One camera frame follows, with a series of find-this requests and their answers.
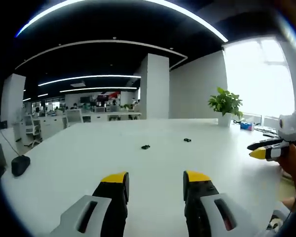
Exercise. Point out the loop-shaped ceiling light strip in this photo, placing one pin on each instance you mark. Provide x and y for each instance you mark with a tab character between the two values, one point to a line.
101	43

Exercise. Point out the person's right hand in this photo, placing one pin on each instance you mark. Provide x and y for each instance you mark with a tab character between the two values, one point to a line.
292	160

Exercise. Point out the white office desk row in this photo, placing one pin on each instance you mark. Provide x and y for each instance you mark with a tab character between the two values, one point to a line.
113	116

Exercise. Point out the bright curved ceiling light strip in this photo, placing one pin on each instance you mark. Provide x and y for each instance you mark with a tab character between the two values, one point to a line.
128	3

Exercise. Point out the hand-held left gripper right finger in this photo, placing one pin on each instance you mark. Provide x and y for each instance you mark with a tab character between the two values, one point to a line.
199	207

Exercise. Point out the green plant in white pot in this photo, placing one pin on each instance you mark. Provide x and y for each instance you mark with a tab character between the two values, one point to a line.
225	106

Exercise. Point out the black pouch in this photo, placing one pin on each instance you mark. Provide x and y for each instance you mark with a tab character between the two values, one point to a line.
20	165

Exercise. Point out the black pronged plastic buckle part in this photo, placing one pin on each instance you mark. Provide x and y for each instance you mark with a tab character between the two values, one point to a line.
146	147

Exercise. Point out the long straight ceiling light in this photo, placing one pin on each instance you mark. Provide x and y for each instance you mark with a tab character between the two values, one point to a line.
88	78

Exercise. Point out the black plastic buckle socket part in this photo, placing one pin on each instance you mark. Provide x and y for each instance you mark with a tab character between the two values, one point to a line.
187	140

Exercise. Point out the short straight ceiling light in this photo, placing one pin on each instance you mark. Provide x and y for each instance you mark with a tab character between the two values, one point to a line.
98	89

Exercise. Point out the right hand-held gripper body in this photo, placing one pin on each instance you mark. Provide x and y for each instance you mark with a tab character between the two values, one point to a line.
289	128

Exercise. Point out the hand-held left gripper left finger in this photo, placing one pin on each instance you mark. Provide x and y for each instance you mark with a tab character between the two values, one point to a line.
113	205

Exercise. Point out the small green desk plant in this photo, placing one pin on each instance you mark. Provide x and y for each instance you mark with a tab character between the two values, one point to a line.
128	106

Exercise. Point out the blue tissue box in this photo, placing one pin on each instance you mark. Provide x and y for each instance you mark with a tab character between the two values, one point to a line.
246	126

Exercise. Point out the red white wall banner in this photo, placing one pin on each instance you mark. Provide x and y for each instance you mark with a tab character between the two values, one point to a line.
112	95

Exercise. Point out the small black desk object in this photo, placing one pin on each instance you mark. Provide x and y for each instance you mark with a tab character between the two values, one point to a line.
236	121

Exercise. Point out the grey office chair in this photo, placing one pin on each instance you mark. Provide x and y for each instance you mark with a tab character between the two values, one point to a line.
74	117

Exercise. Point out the white mesh office chair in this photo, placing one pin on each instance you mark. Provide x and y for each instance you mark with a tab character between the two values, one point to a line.
30	128

